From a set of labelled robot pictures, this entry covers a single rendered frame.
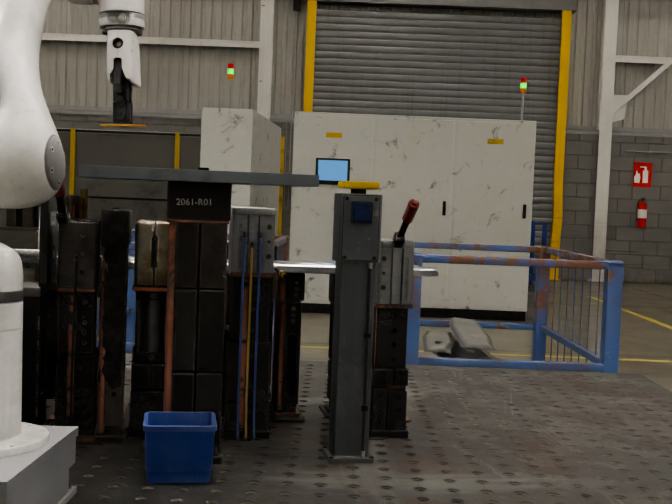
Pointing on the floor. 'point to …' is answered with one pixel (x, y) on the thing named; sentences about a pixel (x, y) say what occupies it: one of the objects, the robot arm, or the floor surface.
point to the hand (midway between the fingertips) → (122, 113)
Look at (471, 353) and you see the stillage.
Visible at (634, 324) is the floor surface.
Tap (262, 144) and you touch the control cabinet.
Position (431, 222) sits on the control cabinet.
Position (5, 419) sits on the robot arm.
